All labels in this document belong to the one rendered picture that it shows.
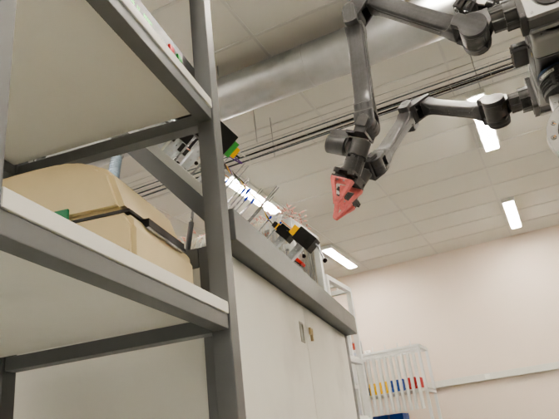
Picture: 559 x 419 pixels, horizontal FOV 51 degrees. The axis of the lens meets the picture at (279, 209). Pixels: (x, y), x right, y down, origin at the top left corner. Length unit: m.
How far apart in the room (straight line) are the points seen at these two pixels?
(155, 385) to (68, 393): 0.18
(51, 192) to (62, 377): 0.45
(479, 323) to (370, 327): 1.79
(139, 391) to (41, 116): 0.54
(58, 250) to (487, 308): 9.55
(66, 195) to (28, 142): 0.39
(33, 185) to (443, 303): 9.43
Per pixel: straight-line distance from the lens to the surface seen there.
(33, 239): 0.59
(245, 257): 1.22
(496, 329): 9.95
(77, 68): 1.05
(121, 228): 0.83
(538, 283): 10.02
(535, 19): 1.77
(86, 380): 1.21
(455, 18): 1.77
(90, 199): 0.87
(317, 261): 2.98
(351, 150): 1.68
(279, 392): 1.33
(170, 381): 1.12
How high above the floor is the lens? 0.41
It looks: 23 degrees up
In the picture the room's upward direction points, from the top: 7 degrees counter-clockwise
